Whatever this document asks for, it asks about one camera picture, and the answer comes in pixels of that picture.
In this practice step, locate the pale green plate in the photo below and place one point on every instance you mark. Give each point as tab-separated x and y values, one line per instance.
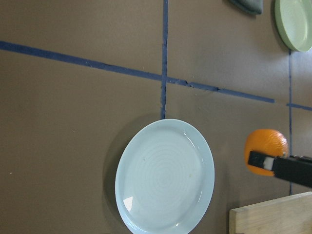
294	23

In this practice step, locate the grey folded cloth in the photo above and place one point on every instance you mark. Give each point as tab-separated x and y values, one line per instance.
253	7

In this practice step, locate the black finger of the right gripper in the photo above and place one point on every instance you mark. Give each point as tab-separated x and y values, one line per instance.
295	169

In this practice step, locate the wooden cutting board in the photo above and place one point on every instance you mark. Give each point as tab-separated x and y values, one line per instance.
287	215

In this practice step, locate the light blue plate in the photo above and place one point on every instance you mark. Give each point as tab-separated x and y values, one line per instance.
165	179

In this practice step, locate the orange fruit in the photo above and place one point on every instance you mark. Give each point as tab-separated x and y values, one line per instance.
266	141

